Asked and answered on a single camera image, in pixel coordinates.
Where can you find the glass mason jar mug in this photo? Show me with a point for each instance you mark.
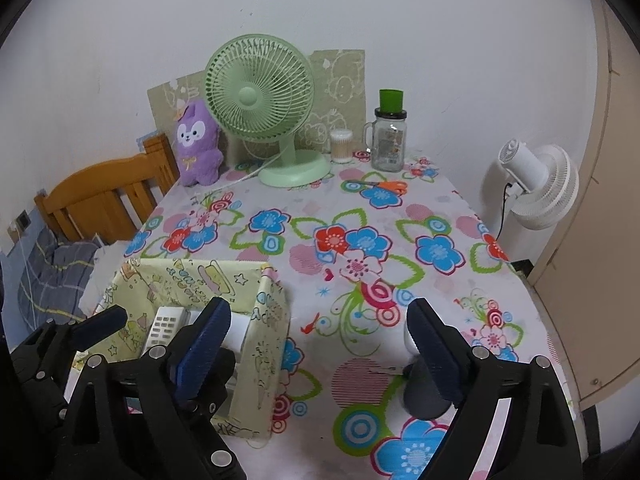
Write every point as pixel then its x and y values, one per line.
pixel 385 138

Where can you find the purple plush toy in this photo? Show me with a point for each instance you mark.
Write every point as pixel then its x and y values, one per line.
pixel 197 154

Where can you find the beige door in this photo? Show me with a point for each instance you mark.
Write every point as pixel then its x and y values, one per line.
pixel 588 276

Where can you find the white rounded earbuds case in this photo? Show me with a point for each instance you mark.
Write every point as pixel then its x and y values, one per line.
pixel 409 343

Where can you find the floral tablecloth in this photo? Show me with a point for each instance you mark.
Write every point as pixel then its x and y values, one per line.
pixel 350 259

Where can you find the white standing fan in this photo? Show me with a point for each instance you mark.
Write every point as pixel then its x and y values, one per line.
pixel 543 187

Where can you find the green desk fan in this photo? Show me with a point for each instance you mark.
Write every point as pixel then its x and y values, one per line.
pixel 260 89

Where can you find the wooden chair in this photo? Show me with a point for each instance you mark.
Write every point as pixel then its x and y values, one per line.
pixel 105 199

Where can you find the white charger block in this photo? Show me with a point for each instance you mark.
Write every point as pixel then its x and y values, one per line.
pixel 235 336

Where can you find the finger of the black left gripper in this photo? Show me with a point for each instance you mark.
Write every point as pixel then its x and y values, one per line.
pixel 33 378
pixel 79 337

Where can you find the orange handled scissors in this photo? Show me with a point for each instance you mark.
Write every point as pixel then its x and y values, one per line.
pixel 397 187

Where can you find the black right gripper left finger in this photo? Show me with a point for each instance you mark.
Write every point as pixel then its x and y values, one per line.
pixel 149 418

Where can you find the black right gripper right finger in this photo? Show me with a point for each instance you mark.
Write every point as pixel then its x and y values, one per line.
pixel 538 440

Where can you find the cotton swab container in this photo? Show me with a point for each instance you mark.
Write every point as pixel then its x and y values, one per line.
pixel 341 145

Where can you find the yellow cartoon storage box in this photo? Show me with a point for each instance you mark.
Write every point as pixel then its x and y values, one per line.
pixel 252 288

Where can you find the plaid blue bedding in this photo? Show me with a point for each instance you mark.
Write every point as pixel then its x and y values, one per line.
pixel 44 277

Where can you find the green cup on jar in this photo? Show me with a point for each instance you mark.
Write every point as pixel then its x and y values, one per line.
pixel 391 101

